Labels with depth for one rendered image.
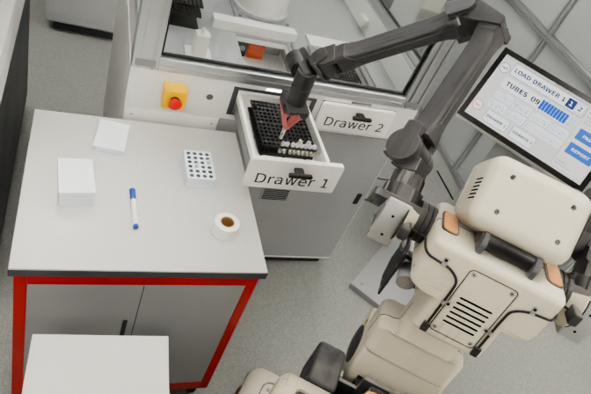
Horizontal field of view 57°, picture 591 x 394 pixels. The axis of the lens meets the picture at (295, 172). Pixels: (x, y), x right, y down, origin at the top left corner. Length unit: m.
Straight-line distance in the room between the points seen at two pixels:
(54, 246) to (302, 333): 1.25
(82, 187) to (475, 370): 1.90
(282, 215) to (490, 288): 1.28
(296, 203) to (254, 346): 0.59
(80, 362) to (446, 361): 0.80
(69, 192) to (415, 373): 0.95
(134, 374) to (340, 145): 1.16
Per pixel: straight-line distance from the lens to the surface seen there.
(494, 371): 2.79
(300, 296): 2.48
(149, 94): 1.78
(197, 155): 1.68
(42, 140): 1.70
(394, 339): 1.36
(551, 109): 2.22
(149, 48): 1.68
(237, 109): 1.78
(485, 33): 1.34
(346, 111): 1.93
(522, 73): 2.24
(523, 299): 1.16
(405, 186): 1.16
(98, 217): 1.50
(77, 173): 1.53
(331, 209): 2.31
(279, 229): 2.33
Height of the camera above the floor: 1.88
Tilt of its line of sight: 38 degrees down
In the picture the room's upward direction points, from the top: 25 degrees clockwise
